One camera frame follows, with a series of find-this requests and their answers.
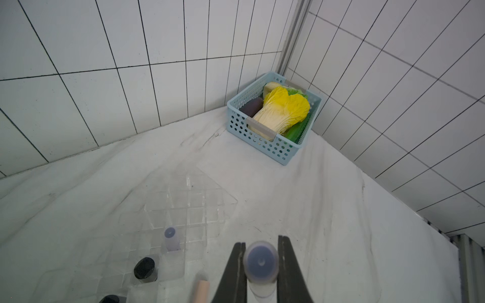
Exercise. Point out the clear acrylic lipstick organizer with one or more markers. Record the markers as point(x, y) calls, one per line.
point(141, 254)

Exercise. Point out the purple lip balm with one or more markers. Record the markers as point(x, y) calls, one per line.
point(261, 264)
point(171, 239)

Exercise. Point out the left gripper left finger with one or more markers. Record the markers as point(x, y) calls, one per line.
point(233, 285)

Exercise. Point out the blue plastic basket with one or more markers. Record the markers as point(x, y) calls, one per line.
point(269, 142)

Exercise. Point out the dark eggplant toy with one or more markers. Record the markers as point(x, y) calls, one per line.
point(252, 107)

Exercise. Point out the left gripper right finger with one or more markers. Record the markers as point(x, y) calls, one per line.
point(291, 286)

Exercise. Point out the yellow green toy cabbage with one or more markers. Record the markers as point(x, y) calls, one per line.
point(285, 111)

